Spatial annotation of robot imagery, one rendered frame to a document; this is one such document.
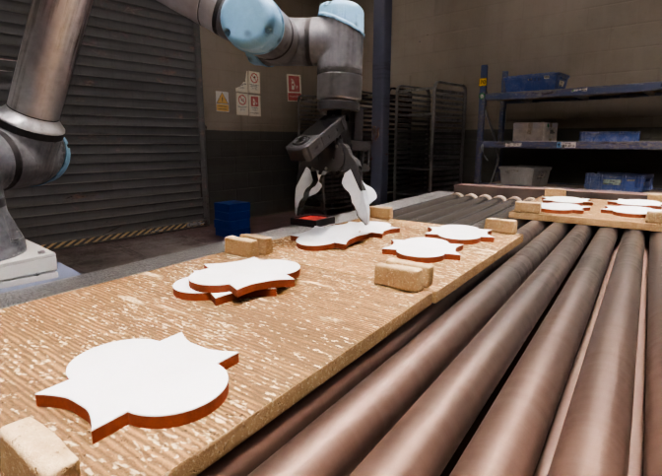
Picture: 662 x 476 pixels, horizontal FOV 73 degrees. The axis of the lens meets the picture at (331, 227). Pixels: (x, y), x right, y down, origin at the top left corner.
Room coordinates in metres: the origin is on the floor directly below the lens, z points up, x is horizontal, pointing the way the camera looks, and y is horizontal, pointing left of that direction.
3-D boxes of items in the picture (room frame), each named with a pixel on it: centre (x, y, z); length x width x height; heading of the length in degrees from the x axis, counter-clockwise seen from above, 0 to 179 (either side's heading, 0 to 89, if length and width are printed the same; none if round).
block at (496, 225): (0.85, -0.33, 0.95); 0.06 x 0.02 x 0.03; 54
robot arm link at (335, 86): (0.78, -0.01, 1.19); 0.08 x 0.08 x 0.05
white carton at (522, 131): (4.93, -2.20, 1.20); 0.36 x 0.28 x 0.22; 36
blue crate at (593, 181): (4.38, -2.81, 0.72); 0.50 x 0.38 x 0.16; 41
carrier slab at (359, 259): (0.77, -0.10, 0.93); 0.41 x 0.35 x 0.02; 144
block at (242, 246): (0.67, 0.14, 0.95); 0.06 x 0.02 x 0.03; 55
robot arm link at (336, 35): (0.78, -0.01, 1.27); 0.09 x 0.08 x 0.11; 82
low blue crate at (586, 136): (4.41, -2.69, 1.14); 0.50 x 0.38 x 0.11; 57
